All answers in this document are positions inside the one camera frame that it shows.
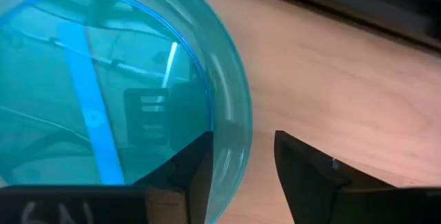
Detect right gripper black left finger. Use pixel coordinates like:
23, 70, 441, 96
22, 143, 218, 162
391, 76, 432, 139
0, 130, 215, 224

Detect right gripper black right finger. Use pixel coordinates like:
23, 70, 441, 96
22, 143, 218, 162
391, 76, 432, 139
274, 130, 441, 224

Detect small transparent blue plate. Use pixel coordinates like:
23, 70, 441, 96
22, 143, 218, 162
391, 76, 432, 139
0, 0, 254, 224

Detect black metal table frame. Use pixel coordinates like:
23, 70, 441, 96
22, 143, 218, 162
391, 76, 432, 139
213, 0, 441, 52

